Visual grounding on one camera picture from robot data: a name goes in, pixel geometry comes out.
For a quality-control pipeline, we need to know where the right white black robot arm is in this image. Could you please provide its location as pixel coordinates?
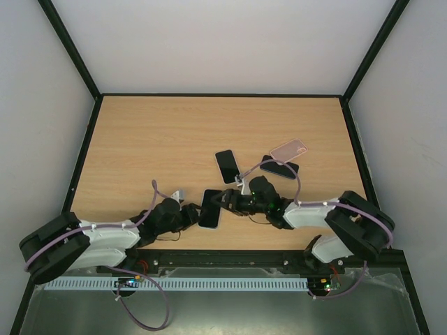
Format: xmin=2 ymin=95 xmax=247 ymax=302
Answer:
xmin=211 ymin=176 xmax=395 ymax=274

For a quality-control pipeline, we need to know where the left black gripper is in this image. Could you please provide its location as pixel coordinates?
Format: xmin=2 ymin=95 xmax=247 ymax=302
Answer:
xmin=157 ymin=204 xmax=207 ymax=236

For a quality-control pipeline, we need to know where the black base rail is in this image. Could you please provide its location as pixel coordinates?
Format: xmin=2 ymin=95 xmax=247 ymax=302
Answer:
xmin=119 ymin=249 xmax=345 ymax=276

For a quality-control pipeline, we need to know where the blue phone black screen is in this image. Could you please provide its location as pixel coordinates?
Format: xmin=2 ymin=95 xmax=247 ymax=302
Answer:
xmin=260 ymin=155 xmax=299 ymax=179

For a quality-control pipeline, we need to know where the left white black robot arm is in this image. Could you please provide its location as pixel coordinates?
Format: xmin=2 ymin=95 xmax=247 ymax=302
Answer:
xmin=19 ymin=198 xmax=207 ymax=285

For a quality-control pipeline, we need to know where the light blue phone case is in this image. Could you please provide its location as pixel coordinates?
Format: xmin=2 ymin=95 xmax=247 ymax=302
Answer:
xmin=198 ymin=188 xmax=223 ymax=230

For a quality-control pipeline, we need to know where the pink translucent phone case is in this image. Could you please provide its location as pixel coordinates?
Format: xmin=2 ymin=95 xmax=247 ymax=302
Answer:
xmin=270 ymin=139 xmax=308 ymax=163

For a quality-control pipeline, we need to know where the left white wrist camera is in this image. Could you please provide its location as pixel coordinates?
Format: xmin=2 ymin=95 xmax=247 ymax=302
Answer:
xmin=170 ymin=189 xmax=185 ymax=204

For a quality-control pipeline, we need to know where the black metal enclosure frame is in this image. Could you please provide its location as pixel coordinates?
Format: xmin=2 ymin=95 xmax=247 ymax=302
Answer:
xmin=10 ymin=1 xmax=430 ymax=334

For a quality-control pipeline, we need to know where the white slotted cable duct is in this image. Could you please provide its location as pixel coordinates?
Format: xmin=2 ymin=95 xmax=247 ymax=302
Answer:
xmin=43 ymin=276 xmax=308 ymax=292

